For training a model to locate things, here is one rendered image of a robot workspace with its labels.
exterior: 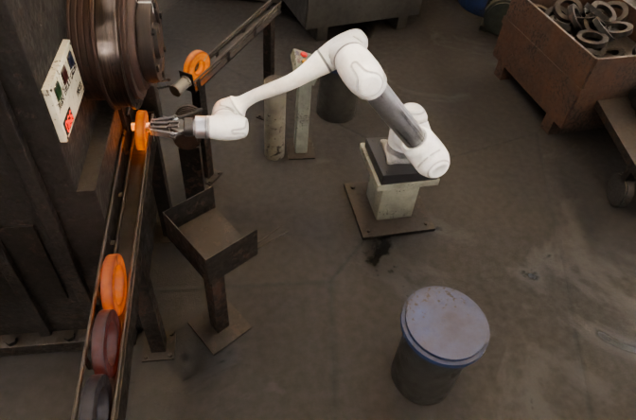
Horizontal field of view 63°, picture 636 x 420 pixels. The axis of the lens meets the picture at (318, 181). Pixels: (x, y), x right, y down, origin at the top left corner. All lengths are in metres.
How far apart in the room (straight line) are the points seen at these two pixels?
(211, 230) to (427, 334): 0.85
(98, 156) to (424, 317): 1.26
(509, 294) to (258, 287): 1.20
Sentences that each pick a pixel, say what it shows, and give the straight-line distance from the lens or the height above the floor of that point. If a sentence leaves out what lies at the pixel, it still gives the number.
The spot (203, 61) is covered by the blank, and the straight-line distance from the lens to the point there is 2.55.
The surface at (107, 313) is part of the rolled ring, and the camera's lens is 1.57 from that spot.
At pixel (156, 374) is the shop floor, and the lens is 2.32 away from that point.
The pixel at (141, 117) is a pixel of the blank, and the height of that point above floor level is 0.82.
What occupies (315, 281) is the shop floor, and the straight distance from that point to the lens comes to 2.50.
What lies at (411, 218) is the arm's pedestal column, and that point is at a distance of 2.81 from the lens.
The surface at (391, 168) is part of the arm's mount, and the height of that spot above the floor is 0.41.
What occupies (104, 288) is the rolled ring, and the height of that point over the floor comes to 0.77.
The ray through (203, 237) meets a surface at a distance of 1.89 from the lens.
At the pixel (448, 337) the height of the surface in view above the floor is 0.43.
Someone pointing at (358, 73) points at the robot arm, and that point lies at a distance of 1.84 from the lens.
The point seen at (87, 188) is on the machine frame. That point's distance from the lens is 1.76.
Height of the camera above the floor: 2.06
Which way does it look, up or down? 44 degrees down
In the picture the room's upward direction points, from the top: 5 degrees clockwise
